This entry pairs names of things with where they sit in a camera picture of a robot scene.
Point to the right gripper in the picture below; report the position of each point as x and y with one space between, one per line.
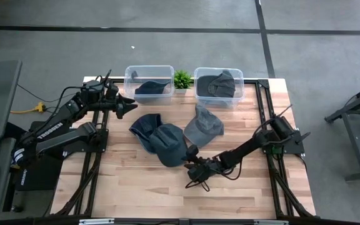
208 168

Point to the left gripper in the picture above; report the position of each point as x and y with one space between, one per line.
112 98

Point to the dark blue denim cap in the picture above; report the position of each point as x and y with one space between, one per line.
167 150

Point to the grey cap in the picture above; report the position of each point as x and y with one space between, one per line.
223 86
203 128

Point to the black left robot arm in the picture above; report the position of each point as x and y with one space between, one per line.
50 131

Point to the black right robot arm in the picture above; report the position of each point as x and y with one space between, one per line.
248 147

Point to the clear plastic storage bin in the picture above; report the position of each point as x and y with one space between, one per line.
219 103
155 72

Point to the small green potted plant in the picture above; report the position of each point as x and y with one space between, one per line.
182 79

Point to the yellow power plug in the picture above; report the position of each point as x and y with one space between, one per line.
39 107

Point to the black box white logo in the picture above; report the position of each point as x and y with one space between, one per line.
39 178

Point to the black metal stand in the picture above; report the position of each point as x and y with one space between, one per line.
359 162

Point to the silver metal bracket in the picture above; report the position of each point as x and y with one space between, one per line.
95 221
270 222

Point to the black metal table frame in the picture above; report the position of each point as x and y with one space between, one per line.
263 83

